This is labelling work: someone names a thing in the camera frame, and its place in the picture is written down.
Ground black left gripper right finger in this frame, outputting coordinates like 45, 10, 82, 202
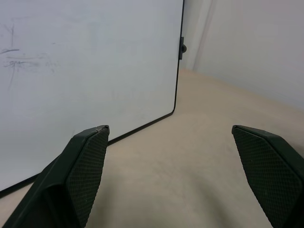
231, 124, 304, 228

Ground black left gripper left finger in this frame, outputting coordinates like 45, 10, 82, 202
4, 124, 110, 228

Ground black-framed whiteboard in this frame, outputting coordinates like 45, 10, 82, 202
0, 0, 186, 199

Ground black whiteboard stand knob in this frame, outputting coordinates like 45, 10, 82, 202
178, 37, 188, 60

